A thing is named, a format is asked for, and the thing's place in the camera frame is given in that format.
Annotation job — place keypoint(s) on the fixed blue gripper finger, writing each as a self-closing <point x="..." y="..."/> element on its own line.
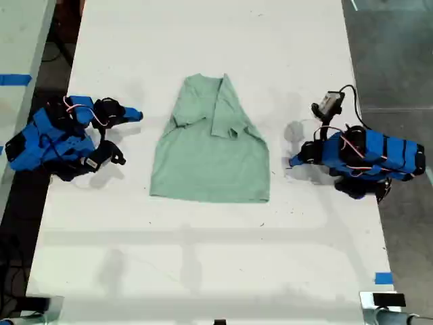
<point x="131" y="117"/>
<point x="296" y="164"/>

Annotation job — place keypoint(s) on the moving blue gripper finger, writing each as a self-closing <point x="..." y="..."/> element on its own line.
<point x="299" y="156"/>
<point x="130" y="110"/>

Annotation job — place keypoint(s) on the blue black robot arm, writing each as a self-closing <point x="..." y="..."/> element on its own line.
<point x="389" y="152"/>
<point x="50" y="135"/>

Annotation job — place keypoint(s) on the pale green t-shirt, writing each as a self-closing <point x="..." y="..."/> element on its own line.
<point x="209" y="162"/>

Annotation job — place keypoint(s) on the long blue tape strip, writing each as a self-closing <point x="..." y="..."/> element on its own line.
<point x="15" y="79"/>

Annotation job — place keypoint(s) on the pale side table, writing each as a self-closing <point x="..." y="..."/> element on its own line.
<point x="17" y="40"/>

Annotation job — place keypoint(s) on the short blue tape strip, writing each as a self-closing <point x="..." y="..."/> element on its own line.
<point x="384" y="278"/>

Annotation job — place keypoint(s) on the white box with black device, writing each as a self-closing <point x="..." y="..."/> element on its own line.
<point x="385" y="299"/>

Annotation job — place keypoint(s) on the small black clip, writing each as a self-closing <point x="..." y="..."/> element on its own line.
<point x="220" y="322"/>

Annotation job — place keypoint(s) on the short black camera stalk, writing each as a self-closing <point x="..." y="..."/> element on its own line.
<point x="324" y="127"/>

